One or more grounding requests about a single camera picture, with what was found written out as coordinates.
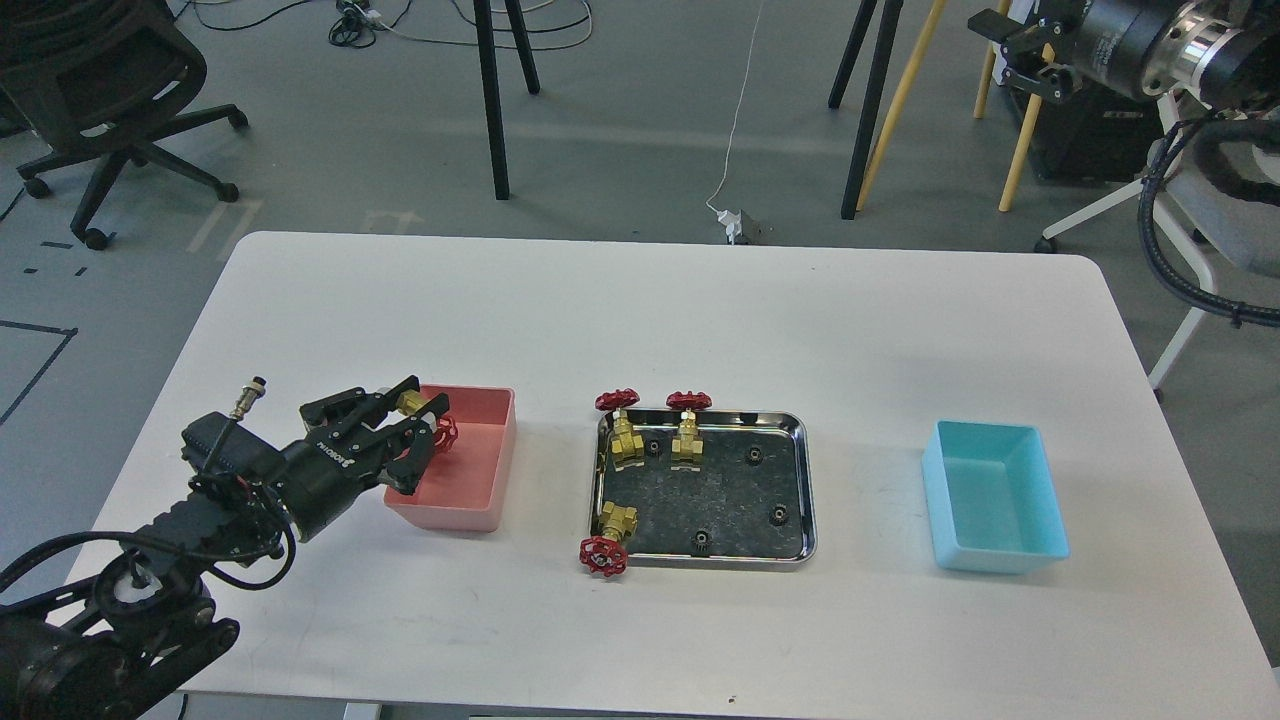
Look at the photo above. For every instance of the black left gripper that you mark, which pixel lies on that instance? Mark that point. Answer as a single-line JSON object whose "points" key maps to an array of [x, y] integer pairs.
{"points": [[318, 483]]}

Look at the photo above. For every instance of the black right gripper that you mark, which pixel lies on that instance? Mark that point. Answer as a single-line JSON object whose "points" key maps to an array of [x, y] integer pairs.
{"points": [[1135, 48]]}

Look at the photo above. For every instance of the brass valve red handwheel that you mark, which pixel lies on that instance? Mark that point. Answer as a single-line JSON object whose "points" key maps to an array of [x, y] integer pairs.
{"points": [[446, 432]]}

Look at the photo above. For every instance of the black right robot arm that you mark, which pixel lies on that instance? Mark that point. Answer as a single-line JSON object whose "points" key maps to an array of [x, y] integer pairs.
{"points": [[1236, 63]]}

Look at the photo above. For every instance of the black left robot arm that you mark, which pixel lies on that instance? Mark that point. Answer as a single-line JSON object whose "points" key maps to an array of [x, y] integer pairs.
{"points": [[112, 645]]}

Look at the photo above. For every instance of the pink plastic box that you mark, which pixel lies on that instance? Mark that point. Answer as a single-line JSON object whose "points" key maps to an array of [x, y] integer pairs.
{"points": [[465, 488]]}

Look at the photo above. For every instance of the brass valve back left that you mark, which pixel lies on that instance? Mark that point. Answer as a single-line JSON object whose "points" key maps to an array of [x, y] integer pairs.
{"points": [[626, 445]]}

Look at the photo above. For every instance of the brass valve front left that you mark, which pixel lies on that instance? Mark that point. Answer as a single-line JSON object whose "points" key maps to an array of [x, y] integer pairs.
{"points": [[605, 551]]}

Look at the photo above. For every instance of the brass valve back right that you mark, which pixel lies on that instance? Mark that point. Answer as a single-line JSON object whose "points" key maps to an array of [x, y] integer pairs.
{"points": [[687, 446]]}

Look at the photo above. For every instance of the blue plastic box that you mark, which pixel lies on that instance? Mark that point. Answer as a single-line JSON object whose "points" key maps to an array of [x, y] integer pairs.
{"points": [[991, 501]]}

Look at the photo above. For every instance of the wooden easel legs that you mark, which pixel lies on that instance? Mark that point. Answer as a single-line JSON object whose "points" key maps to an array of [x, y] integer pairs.
{"points": [[900, 100]]}

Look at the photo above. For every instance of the black tripod right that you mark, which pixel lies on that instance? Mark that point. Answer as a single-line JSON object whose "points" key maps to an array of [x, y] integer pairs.
{"points": [[871, 103]]}

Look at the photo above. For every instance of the black tripod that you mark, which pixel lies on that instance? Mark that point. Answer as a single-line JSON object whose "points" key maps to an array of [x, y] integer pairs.
{"points": [[871, 103], [487, 55]]}

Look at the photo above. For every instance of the white power adapter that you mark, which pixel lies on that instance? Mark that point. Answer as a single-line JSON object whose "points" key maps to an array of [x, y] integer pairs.
{"points": [[739, 228]]}

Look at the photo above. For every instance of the stainless steel tray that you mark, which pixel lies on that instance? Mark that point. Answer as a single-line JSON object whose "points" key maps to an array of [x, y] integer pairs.
{"points": [[725, 496]]}

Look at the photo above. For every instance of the black tripod left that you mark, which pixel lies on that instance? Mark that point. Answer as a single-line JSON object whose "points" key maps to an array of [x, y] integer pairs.
{"points": [[487, 55]]}

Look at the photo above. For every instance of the black office chair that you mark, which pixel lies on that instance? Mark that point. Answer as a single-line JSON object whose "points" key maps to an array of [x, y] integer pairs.
{"points": [[104, 81]]}

